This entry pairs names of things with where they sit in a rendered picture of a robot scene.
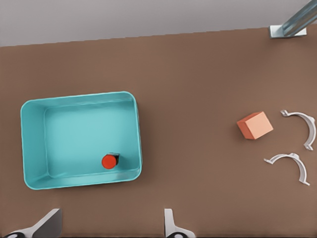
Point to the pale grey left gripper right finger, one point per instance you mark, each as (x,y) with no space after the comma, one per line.
(171,224)

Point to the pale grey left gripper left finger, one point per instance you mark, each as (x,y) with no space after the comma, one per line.
(47,225)

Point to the red button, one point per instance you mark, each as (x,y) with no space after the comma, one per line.
(109,161)

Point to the blue storage box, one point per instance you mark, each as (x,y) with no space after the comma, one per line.
(81,141)

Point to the orange cube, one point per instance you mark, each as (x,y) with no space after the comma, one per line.
(255,125)

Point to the white curved pipe clamp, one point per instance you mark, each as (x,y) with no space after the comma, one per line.
(307,126)
(296,162)

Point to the silver frame post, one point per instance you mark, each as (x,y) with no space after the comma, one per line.
(292,23)

